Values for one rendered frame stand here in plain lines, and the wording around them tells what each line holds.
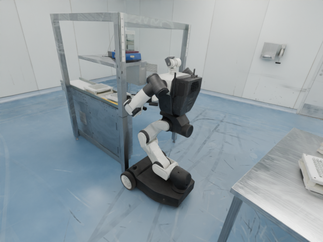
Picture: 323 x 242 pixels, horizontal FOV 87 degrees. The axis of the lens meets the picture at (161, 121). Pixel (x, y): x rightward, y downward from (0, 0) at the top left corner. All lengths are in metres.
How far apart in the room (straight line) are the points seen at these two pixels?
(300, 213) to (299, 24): 4.35
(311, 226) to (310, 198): 0.18
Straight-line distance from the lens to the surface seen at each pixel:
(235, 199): 1.05
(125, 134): 1.75
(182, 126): 1.39
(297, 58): 5.01
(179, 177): 1.67
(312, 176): 1.18
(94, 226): 1.80
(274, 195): 1.06
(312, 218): 1.06
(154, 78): 1.18
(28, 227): 1.99
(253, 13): 5.06
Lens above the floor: 1.49
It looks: 27 degrees down
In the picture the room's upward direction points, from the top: 4 degrees clockwise
